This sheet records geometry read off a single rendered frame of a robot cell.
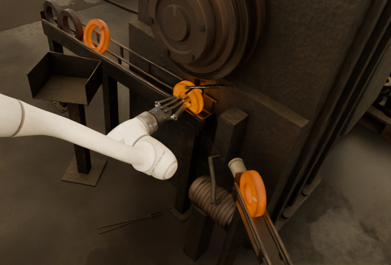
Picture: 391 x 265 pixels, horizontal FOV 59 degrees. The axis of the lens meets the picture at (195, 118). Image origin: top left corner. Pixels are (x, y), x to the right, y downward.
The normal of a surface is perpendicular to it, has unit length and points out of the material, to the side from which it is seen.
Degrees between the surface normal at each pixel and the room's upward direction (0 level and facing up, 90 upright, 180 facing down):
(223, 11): 64
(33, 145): 0
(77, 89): 5
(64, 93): 5
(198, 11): 90
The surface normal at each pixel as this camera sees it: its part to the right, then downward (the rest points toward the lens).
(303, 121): 0.12, -0.75
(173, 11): -0.68, 0.42
